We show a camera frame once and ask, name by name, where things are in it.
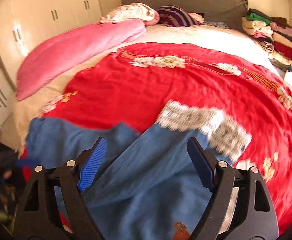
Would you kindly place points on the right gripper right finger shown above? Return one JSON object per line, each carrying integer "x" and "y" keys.
{"x": 240, "y": 206}

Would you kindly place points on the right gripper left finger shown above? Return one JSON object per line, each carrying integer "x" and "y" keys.
{"x": 38, "y": 216}

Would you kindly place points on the blue denim pants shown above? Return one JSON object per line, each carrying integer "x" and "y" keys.
{"x": 147, "y": 181}

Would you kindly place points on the red floral bedspread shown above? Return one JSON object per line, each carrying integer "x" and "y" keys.
{"x": 132, "y": 85}

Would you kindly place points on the cream bed sheet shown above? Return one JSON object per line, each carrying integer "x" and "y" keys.
{"x": 225, "y": 40}

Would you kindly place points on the pink quilt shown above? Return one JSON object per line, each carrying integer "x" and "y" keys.
{"x": 65, "y": 51}

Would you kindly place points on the stack of folded clothes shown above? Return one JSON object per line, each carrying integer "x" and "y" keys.
{"x": 274, "y": 36}

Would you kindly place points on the cream wardrobe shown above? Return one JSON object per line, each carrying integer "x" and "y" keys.
{"x": 24, "y": 24}

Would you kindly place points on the grey headboard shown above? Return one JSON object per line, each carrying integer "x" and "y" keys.
{"x": 229, "y": 12}

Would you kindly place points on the purple striped pillow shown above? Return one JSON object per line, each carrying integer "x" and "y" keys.
{"x": 173, "y": 16}

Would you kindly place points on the floral pillow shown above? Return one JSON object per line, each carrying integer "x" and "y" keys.
{"x": 132, "y": 11}

